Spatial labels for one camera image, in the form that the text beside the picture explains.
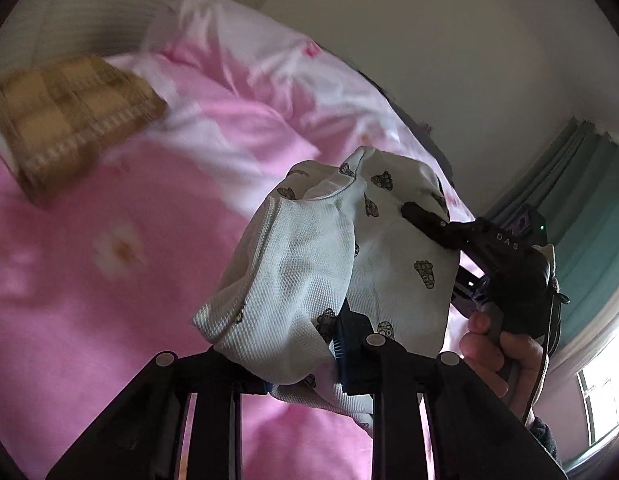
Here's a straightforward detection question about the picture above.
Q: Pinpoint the brown checked folded garment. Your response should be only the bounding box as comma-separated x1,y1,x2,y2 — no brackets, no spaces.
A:
0,55,168,206

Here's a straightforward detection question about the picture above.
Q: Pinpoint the pink floral duvet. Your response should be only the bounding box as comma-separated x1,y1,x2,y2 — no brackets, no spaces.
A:
0,49,487,480

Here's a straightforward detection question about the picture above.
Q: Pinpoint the window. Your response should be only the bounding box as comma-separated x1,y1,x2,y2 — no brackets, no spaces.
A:
570,327,619,463

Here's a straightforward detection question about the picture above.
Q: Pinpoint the green curtain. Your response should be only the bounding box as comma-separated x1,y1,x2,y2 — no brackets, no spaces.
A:
485,118,619,347

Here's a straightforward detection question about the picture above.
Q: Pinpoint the pink white pillow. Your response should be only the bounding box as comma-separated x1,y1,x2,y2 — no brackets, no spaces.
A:
106,0,441,172

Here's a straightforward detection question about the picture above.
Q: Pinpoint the right hand on handle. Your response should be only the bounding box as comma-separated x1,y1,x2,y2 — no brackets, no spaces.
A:
459,312,547,428

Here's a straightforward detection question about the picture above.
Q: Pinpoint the white polo shirt printed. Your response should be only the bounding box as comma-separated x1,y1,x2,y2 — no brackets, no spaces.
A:
194,148,459,430

